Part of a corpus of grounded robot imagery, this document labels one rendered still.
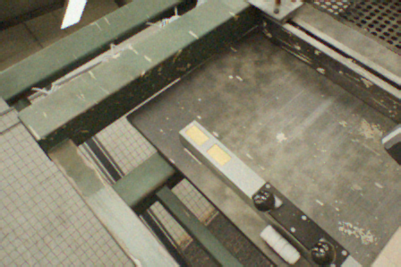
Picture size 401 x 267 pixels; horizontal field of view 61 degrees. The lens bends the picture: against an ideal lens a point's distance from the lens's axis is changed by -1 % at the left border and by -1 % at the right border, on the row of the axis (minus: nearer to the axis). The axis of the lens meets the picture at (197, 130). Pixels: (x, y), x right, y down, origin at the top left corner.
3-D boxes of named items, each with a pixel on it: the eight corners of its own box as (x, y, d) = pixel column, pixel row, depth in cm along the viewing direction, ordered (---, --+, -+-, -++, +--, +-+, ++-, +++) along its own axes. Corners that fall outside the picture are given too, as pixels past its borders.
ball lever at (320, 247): (327, 261, 63) (324, 274, 51) (310, 245, 64) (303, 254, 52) (340, 245, 62) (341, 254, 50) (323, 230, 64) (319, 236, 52)
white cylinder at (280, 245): (258, 237, 68) (289, 267, 65) (260, 232, 66) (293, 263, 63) (268, 227, 70) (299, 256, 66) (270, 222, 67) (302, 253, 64)
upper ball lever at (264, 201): (277, 215, 68) (263, 217, 56) (261, 202, 69) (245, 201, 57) (289, 201, 67) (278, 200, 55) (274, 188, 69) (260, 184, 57)
